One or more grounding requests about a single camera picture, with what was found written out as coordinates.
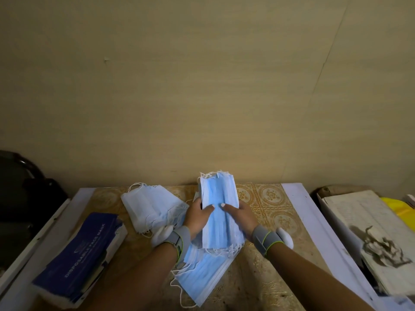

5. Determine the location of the person's left hand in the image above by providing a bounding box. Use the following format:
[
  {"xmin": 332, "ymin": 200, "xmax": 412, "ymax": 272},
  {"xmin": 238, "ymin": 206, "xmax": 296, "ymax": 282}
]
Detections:
[{"xmin": 183, "ymin": 198, "xmax": 215, "ymax": 241}]

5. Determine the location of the person's right hand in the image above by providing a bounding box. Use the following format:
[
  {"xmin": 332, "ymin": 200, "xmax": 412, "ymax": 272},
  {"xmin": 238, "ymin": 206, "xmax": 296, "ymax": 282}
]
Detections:
[{"xmin": 221, "ymin": 200, "xmax": 260, "ymax": 242}]

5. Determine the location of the stack of blue masks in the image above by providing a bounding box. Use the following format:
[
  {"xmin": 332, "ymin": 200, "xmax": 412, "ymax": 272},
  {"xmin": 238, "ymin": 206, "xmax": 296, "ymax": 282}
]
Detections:
[{"xmin": 198, "ymin": 171, "xmax": 246, "ymax": 258}]

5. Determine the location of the person's left forearm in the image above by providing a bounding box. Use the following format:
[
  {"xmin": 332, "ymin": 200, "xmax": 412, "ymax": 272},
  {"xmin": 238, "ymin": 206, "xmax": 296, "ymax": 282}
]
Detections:
[{"xmin": 85, "ymin": 243, "xmax": 179, "ymax": 311}]

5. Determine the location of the person's right forearm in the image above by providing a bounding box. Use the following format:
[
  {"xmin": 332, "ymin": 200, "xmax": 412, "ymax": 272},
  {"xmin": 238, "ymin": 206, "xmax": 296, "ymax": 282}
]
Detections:
[{"xmin": 267, "ymin": 242, "xmax": 373, "ymax": 311}]

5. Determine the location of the grey left wrist tracker band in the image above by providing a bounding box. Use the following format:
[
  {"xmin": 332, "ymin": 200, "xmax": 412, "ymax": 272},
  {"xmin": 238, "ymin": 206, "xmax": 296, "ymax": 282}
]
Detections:
[{"xmin": 151, "ymin": 225, "xmax": 192, "ymax": 268}]

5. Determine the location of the grey wrist tracker band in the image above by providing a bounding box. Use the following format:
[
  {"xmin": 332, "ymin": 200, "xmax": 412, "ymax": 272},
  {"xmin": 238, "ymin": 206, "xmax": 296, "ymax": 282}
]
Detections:
[
  {"xmin": 151, "ymin": 225, "xmax": 192, "ymax": 268},
  {"xmin": 251, "ymin": 224, "xmax": 294, "ymax": 258}
]

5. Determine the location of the grey right wrist tracker band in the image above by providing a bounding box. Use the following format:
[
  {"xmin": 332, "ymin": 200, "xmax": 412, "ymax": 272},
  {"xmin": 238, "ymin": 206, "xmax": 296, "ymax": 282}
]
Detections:
[{"xmin": 251, "ymin": 224, "xmax": 294, "ymax": 258}]

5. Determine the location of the patterned yellow table cloth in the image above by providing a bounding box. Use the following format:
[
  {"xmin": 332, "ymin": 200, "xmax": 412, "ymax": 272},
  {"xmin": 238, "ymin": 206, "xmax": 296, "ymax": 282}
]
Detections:
[{"xmin": 78, "ymin": 183, "xmax": 331, "ymax": 311}]

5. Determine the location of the pile of white face masks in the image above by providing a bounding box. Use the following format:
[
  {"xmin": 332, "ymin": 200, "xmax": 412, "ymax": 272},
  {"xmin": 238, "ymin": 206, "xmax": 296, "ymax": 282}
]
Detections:
[{"xmin": 121, "ymin": 182, "xmax": 190, "ymax": 238}]

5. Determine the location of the flat pile of blue masks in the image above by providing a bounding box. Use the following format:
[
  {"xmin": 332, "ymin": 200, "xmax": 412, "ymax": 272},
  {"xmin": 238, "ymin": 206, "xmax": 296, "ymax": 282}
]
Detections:
[{"xmin": 170, "ymin": 244, "xmax": 242, "ymax": 309}]

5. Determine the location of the blue face mask box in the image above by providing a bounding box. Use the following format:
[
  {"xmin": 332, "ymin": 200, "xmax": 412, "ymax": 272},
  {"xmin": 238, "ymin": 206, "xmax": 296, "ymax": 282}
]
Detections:
[{"xmin": 31, "ymin": 213, "xmax": 128, "ymax": 309}]

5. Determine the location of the worn white board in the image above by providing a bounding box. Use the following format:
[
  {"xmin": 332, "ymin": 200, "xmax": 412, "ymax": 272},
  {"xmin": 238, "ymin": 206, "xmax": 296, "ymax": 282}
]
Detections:
[{"xmin": 317, "ymin": 190, "xmax": 415, "ymax": 297}]

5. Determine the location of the yellow plastic bag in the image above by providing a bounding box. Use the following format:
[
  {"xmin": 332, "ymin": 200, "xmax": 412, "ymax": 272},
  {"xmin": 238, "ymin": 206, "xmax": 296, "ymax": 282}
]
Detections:
[{"xmin": 380, "ymin": 197, "xmax": 415, "ymax": 232}]

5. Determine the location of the black chair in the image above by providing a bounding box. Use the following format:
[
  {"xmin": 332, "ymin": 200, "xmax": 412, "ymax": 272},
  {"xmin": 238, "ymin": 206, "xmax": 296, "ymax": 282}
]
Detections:
[{"xmin": 0, "ymin": 150, "xmax": 69, "ymax": 271}]

